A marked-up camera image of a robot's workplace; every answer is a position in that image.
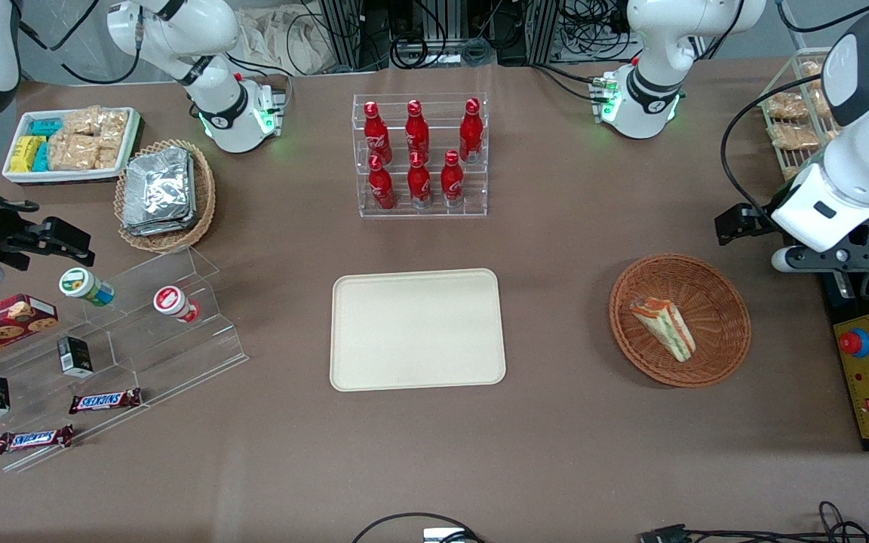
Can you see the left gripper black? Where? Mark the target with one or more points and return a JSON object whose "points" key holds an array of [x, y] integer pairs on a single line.
{"points": [[753, 221]]}

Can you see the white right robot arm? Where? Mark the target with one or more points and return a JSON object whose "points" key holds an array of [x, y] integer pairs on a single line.
{"points": [[208, 45]]}

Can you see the white rectangular snack tray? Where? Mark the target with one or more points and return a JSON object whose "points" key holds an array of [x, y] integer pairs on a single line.
{"points": [[16, 175]]}

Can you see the brown wicker basket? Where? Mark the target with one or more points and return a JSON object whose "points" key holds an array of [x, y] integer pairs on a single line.
{"points": [[717, 302]]}

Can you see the wrapped triangle sandwich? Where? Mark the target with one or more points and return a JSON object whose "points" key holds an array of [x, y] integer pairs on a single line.
{"points": [[664, 328]]}

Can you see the tan wicker basket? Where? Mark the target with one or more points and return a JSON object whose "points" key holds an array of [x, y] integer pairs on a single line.
{"points": [[204, 207]]}

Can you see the beige plastic tray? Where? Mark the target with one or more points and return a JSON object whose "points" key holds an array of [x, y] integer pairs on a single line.
{"points": [[416, 332]]}

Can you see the green lid yogurt cup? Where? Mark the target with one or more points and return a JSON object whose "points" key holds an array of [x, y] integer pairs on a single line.
{"points": [[81, 285]]}

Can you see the red plaid cookie box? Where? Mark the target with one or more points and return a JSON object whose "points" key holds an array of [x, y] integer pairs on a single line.
{"points": [[1, 328]]}

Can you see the teal snack packet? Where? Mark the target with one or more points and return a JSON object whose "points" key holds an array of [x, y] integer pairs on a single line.
{"points": [[47, 127], [41, 157]]}

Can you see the yellow snack packet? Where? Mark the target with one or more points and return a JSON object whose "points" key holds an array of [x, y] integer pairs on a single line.
{"points": [[26, 153]]}

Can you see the wrapped bread pack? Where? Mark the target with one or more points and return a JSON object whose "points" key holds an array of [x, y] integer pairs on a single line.
{"points": [[795, 136], [812, 69], [785, 105]]}

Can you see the clear rice cracker pack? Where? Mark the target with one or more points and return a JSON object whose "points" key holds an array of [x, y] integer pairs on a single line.
{"points": [[114, 124], [72, 152], [81, 121], [107, 157]]}

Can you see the silver foil snack packet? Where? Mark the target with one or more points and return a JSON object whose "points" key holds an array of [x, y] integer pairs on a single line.
{"points": [[159, 192]]}

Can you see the red lid yogurt cup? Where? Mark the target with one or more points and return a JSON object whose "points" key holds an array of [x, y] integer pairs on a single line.
{"points": [[172, 302]]}

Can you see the snickers chocolate bar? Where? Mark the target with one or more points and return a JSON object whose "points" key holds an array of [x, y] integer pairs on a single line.
{"points": [[105, 400], [33, 439]]}

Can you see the clear acrylic stepped display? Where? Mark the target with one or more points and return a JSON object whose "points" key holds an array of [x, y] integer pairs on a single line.
{"points": [[178, 354]]}

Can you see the yellow control box red button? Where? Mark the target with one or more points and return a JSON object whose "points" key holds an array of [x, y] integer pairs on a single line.
{"points": [[868, 377]]}

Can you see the red cola bottle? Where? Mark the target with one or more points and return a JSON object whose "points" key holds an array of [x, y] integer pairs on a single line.
{"points": [[382, 187], [377, 134], [471, 130], [419, 182], [452, 181], [417, 130]]}

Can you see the clear acrylic bottle rack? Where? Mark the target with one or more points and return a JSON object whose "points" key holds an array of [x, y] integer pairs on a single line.
{"points": [[434, 213]]}

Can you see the white crumpled cloth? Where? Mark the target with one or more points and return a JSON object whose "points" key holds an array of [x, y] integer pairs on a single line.
{"points": [[284, 38]]}

